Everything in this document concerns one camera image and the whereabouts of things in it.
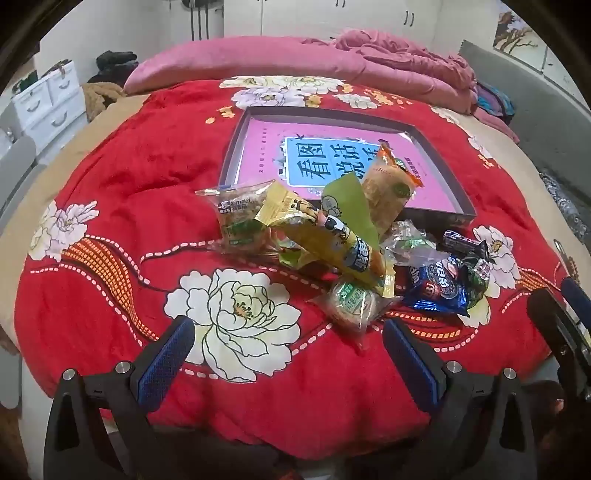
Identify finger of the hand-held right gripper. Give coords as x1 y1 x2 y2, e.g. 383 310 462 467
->
560 277 591 324
527 288 591 402

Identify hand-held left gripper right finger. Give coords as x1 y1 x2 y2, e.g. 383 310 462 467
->
382 318 539 480

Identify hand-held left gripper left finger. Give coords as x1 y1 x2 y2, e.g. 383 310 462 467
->
48 315 197 480

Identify blue cookie packet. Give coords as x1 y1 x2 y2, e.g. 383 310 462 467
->
401 258 472 319

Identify round cake clear packet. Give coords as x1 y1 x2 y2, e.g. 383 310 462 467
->
309 272 402 340

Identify clear packet with brown ball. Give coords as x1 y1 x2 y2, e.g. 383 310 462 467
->
381 220 451 268

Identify clear cake packet green label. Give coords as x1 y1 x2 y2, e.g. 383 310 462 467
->
195 181 282 257

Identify long yellow snack packet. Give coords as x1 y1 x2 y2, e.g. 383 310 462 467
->
256 180 398 296

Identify large green snack packet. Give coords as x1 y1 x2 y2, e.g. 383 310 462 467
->
321 175 382 245

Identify orange-ended cracker packet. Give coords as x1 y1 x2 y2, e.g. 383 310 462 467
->
361 143 424 236

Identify shallow grey cardboard box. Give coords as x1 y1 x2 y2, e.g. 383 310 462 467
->
218 107 477 230

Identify person's right hand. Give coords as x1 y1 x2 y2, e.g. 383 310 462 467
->
526 381 573 444

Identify dark green snack packet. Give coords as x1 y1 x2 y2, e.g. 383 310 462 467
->
459 256 492 310

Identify dark patterned cloth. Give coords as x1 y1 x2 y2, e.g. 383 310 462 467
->
538 171 591 241

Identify small dark snack packet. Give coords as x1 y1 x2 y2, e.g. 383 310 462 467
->
441 229 492 261

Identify red floral blanket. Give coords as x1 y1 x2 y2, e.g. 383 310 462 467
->
14 76 568 460

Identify grey padded headboard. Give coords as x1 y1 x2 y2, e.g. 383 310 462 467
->
457 39 591 185

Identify blue and purple clothes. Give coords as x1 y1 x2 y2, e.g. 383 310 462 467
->
475 82 515 125

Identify pink picture book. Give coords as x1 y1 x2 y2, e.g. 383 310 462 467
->
235 117 462 215

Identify brown fuzzy throw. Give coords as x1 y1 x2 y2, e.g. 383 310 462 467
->
85 82 127 112

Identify white drawer cabinet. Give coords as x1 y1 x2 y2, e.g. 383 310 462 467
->
11 60 88 148

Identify crumpled pink quilt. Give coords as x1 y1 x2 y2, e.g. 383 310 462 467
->
300 28 478 114

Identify dark clothes pile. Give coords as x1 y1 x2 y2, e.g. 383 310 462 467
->
95 50 139 84

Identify white wardrobe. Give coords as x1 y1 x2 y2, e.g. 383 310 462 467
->
222 0 462 42

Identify wooden bead string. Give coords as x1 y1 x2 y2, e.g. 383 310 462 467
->
554 240 583 282

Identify flower branch wall painting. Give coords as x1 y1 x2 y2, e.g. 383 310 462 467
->
493 9 555 70

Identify hanging dark bag straps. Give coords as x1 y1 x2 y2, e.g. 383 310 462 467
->
182 0 218 40

